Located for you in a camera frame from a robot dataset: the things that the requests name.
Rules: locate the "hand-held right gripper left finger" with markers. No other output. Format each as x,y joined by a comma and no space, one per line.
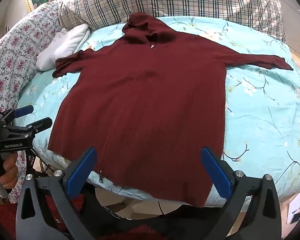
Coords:
78,171

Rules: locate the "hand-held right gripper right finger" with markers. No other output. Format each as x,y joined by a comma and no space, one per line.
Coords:
216,173

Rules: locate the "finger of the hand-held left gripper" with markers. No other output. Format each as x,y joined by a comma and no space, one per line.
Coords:
23,111
41,123

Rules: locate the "dark red hooded knit cardigan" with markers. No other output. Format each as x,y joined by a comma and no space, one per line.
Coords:
150,100

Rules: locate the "person's left hand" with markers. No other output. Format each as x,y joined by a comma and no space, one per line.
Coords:
7,170

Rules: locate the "pink floral bed cover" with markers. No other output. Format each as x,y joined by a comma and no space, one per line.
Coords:
17,55

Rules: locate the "white folded cloth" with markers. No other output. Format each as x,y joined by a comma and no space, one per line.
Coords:
62,46

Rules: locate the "light blue floral bed sheet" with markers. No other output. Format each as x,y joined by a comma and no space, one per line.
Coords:
260,110

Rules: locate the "white paper sheet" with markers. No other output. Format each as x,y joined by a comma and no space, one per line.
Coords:
298,208

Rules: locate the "plaid beige quilt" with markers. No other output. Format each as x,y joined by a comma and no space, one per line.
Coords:
165,1

